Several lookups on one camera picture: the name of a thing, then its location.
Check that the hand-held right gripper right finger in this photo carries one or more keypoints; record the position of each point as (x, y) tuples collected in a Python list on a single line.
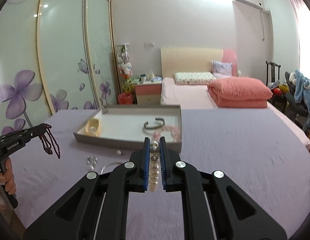
[(163, 170)]

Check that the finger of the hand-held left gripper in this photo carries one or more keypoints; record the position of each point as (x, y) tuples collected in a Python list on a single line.
[(32, 132)]

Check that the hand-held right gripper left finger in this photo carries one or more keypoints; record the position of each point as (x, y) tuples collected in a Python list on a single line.
[(145, 170)]

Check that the grey cuff bangle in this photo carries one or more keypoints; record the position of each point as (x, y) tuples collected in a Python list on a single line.
[(147, 126)]

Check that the grey shallow tray box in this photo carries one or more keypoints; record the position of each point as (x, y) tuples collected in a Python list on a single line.
[(120, 127)]

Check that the yellow wristwatch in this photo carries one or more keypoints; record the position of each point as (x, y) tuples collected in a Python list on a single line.
[(93, 125)]

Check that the person's left hand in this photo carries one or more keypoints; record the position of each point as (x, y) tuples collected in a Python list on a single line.
[(10, 180)]

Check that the small pearl stud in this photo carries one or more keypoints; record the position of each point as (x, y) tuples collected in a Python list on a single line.
[(119, 152)]

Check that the thin silver bangle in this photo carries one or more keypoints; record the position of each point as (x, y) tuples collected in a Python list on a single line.
[(107, 166)]

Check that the small crystal earrings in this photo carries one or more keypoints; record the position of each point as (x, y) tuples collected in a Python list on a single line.
[(92, 160)]

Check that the red wastebasket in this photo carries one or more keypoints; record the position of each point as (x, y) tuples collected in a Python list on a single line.
[(125, 98)]

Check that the pink nightstand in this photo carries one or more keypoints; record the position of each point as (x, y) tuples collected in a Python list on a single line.
[(147, 92)]

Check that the pink bed sheet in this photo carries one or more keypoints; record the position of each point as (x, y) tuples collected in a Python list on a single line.
[(185, 95)]

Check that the lavender tablecloth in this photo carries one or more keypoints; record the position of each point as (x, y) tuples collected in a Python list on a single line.
[(245, 155)]

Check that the floral glass door wardrobe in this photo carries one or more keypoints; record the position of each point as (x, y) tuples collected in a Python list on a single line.
[(65, 55)]

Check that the white patterned pillow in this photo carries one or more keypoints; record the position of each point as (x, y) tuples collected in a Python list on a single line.
[(195, 78)]

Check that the clear tube of plush toys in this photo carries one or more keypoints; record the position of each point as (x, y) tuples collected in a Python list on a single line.
[(125, 65)]

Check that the folded orange quilt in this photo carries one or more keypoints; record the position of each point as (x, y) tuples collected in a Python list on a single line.
[(240, 92)]

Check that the beige bed headboard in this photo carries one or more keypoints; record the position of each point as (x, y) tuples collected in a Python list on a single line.
[(190, 60)]

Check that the lavender small pillow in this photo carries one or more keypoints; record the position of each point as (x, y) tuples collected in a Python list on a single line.
[(222, 68)]

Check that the pink headboard panel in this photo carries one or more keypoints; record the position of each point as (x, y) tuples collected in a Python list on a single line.
[(230, 57)]

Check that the red and yellow toy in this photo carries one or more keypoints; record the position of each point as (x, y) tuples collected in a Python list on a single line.
[(280, 88)]

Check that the dark wooden chair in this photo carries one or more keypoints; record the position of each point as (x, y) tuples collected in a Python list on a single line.
[(272, 72)]

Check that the dark grey chair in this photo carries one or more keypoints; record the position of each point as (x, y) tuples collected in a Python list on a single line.
[(295, 105)]

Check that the blue plush garment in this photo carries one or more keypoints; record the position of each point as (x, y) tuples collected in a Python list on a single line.
[(303, 87)]

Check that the air conditioner pipe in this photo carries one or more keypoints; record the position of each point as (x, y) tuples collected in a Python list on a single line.
[(267, 20)]

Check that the pink curtain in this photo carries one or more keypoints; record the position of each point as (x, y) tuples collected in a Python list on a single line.
[(298, 2)]

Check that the white wall socket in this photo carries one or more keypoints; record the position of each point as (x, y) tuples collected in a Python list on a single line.
[(149, 44)]

